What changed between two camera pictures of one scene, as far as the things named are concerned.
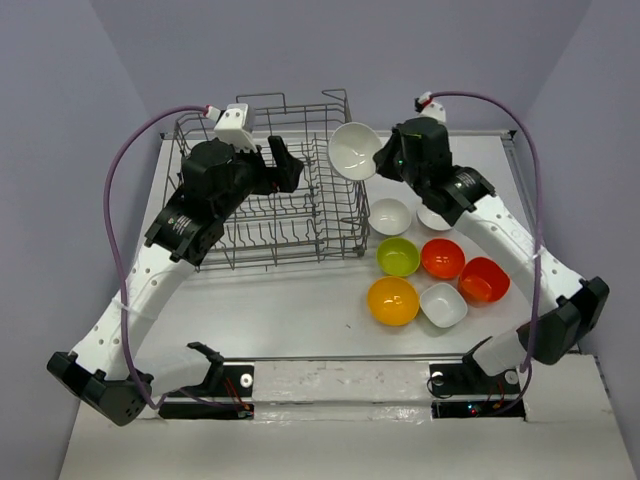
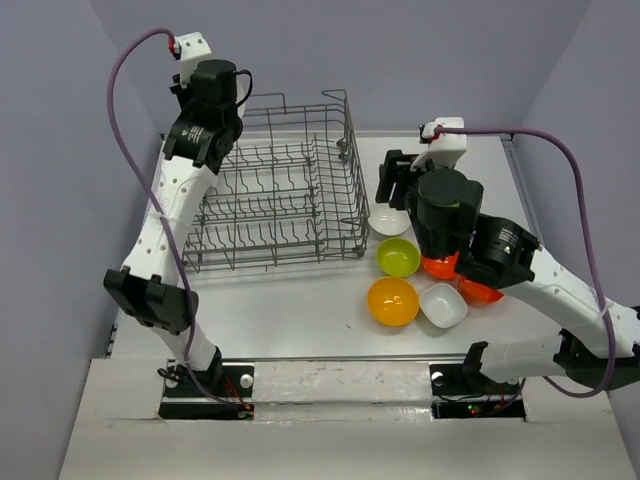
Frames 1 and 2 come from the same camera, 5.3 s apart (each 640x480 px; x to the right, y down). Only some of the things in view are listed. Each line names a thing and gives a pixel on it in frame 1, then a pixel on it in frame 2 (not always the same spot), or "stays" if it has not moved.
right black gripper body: (394, 163) → (406, 191)
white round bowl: (351, 149) → (243, 82)
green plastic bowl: (398, 256) stays
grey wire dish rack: (325, 217) stays
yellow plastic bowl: (393, 301) stays
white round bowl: (389, 216) stays
